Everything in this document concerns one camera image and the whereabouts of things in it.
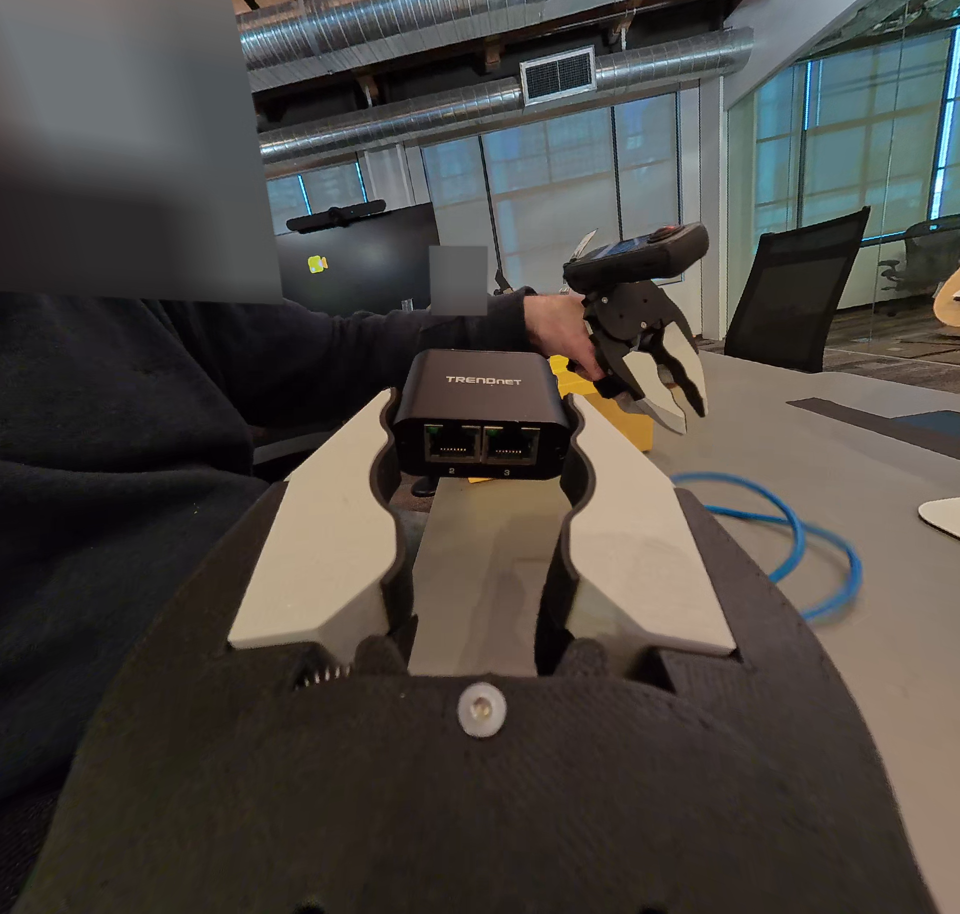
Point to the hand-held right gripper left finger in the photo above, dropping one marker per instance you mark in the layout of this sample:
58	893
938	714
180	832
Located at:
322	554

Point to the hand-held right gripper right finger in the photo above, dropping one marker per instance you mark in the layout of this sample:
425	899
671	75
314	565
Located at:
645	554

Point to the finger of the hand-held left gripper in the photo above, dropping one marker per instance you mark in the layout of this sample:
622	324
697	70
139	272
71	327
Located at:
660	404
686	367

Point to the yellow plastic bin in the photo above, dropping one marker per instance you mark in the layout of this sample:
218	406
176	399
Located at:
622	427

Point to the black network switch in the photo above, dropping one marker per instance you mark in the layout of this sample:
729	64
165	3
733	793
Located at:
480	404

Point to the person's left forearm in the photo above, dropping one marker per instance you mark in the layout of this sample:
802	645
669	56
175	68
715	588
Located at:
375	344

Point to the person's left hand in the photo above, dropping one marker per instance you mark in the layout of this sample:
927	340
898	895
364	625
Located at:
555	325

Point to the small sheet display stand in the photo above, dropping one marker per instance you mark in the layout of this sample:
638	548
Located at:
581	243

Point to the black office chair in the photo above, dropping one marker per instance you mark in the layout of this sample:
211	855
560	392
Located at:
795	292

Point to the grey mesh chair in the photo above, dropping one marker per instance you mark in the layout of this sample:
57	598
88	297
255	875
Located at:
919	247

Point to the black television screen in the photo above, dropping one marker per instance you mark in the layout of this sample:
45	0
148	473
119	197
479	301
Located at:
360	269

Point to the black video bar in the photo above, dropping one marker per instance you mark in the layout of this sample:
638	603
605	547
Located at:
337	217

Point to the silver duct with vent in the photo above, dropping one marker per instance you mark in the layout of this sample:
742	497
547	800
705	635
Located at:
450	104

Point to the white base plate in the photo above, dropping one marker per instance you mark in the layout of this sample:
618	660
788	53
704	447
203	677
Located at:
945	517

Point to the wide silver ceiling duct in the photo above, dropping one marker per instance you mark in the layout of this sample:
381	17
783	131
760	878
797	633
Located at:
412	7

